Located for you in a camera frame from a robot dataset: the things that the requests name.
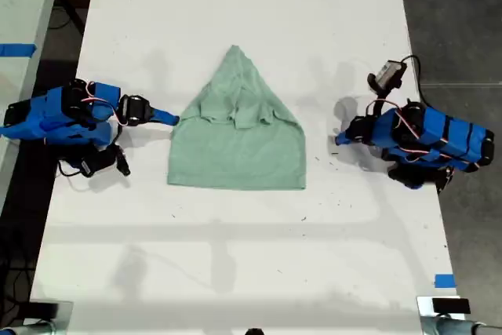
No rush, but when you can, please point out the gripper black camera cable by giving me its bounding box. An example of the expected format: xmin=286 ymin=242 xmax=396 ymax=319
xmin=57 ymin=157 xmax=85 ymax=178
xmin=399 ymin=54 xmax=433 ymax=109

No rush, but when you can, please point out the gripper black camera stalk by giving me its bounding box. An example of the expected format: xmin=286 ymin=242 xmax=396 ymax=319
xmin=112 ymin=145 xmax=132 ymax=177
xmin=367 ymin=72 xmax=403 ymax=117

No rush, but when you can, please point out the small black box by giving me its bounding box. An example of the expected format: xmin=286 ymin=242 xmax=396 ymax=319
xmin=27 ymin=300 xmax=60 ymax=319
xmin=431 ymin=297 xmax=471 ymax=315

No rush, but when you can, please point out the pale green T-shirt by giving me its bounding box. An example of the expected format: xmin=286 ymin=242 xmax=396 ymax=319
xmin=166 ymin=44 xmax=307 ymax=191

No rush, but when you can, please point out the long blue tape strip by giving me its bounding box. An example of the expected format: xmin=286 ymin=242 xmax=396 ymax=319
xmin=0 ymin=42 xmax=38 ymax=58

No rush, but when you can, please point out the short blue tape strip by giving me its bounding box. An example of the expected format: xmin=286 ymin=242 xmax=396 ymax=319
xmin=434 ymin=273 xmax=457 ymax=289

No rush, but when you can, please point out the white side table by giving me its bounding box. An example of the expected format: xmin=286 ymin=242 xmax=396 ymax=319
xmin=0 ymin=0 xmax=66 ymax=210

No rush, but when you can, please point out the gripper grey camera box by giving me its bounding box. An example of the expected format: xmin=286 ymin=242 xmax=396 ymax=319
xmin=376 ymin=60 xmax=407 ymax=82

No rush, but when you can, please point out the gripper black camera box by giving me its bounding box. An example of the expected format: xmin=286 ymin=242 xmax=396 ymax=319
xmin=79 ymin=151 xmax=115 ymax=177

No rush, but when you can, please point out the silver metal bracket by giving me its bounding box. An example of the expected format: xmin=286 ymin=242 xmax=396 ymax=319
xmin=416 ymin=295 xmax=502 ymax=335
xmin=0 ymin=299 xmax=75 ymax=335

